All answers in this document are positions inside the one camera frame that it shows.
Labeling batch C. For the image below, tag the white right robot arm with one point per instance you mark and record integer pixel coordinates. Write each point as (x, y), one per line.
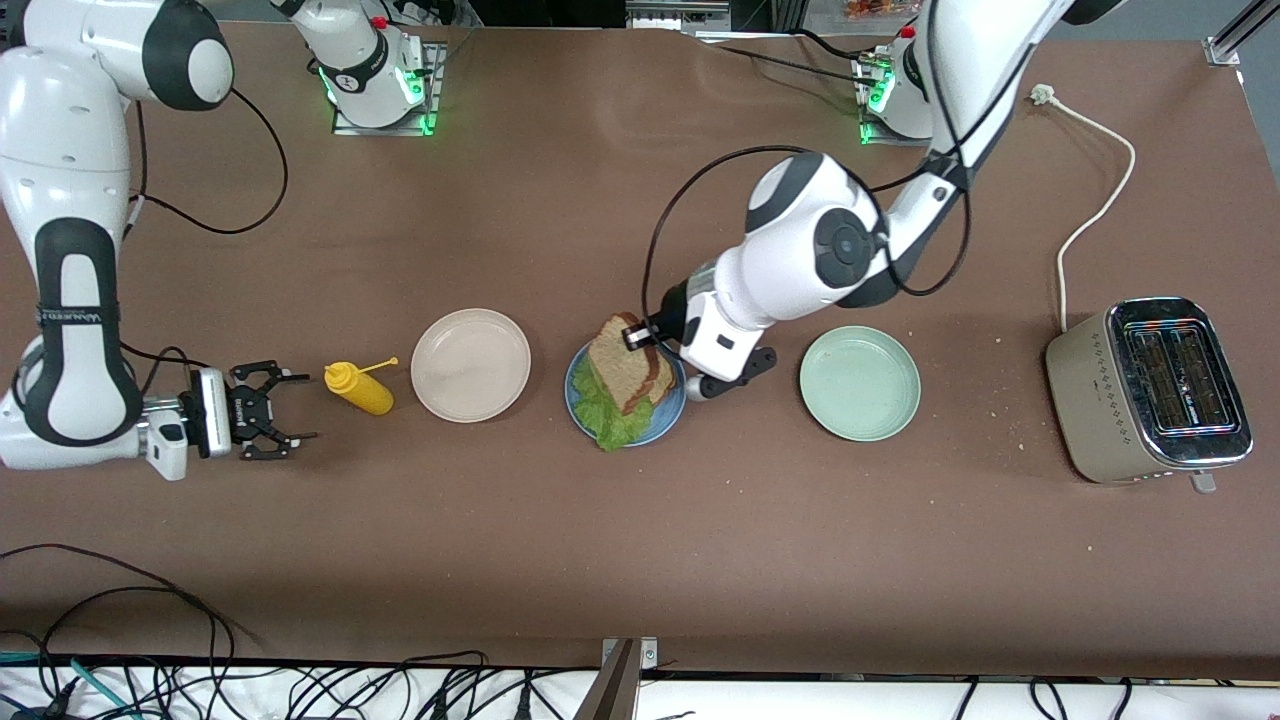
(70, 200)

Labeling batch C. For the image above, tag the blue round plate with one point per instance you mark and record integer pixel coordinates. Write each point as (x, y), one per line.
(665, 420)

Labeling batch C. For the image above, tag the beige chrome toaster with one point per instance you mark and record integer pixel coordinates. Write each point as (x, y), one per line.
(1090, 400)

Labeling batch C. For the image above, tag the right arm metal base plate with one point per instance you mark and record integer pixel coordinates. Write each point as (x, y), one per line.
(435, 90)

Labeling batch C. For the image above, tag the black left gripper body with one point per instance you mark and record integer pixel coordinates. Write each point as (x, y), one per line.
(672, 307)

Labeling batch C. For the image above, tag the aluminium frame corner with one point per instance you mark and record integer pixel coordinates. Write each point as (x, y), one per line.
(1222, 52)

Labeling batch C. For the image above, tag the aluminium profile post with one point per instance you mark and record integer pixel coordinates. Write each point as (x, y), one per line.
(620, 680)

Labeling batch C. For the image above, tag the green lettuce leaf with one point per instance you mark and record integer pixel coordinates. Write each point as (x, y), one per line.
(610, 420)

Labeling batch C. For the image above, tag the mint green round plate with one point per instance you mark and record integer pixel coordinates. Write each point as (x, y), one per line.
(860, 383)

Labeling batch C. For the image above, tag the toasted bread slice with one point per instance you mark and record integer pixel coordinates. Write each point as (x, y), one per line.
(664, 378)
(615, 370)

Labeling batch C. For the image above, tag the yellow mustard squeeze bottle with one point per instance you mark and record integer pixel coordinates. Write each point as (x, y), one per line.
(362, 390)

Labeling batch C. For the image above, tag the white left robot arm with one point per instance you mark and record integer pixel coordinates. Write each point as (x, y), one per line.
(850, 230)

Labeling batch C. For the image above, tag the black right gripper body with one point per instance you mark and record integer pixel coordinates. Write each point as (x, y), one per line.
(243, 412)

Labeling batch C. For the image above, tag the beige round plate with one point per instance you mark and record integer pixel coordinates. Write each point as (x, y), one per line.
(470, 365)

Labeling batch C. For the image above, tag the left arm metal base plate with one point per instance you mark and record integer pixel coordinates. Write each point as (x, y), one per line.
(870, 135)

